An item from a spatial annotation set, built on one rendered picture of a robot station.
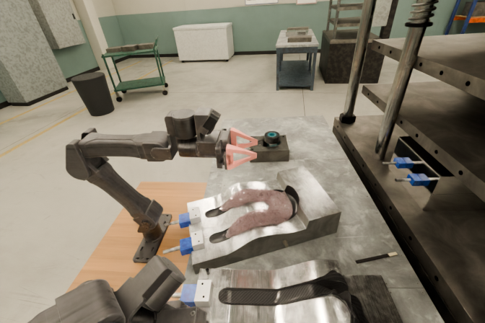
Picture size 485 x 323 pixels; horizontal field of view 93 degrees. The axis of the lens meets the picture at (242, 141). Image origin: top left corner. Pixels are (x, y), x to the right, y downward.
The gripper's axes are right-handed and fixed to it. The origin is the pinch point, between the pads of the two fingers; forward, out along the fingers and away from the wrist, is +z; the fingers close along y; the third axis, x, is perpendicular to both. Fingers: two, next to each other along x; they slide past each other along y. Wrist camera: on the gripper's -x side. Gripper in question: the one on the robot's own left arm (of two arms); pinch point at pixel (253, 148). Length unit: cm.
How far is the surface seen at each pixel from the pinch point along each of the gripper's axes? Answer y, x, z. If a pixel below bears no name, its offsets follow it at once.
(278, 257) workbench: -5.7, 38.8, 8.4
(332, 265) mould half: -15.4, 25.0, 20.7
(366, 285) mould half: -16.0, 32.0, 30.6
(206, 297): -24.0, 27.9, -10.5
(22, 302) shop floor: 5, 125, -146
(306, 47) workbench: 366, 42, 70
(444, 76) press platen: 33, -9, 63
